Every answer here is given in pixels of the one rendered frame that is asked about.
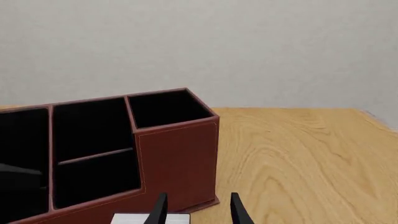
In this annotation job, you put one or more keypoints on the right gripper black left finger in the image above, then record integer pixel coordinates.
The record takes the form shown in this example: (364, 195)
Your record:
(158, 212)

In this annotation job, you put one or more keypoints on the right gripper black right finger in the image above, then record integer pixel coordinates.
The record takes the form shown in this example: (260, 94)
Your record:
(238, 213)

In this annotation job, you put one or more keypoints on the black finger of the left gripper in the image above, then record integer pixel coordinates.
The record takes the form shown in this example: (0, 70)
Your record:
(18, 176)

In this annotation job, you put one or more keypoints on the red-brown desk caddy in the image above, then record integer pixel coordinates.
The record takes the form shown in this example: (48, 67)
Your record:
(177, 163)

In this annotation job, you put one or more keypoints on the book with silver-white cover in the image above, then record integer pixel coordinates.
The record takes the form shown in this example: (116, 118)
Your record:
(130, 219)

